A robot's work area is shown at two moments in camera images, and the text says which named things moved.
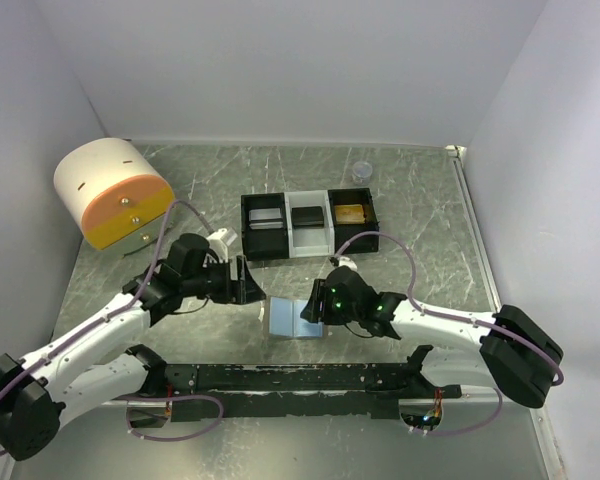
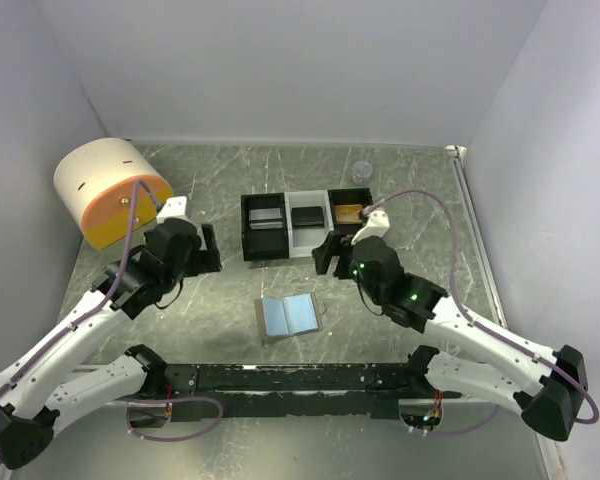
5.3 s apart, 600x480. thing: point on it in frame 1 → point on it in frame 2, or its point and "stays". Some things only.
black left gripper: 248,290 → 209,262
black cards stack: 307,217 stays
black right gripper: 317,308 → 334,245
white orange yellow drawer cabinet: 114,195 stays
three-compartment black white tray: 309,241 stays
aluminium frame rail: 459,154 stays
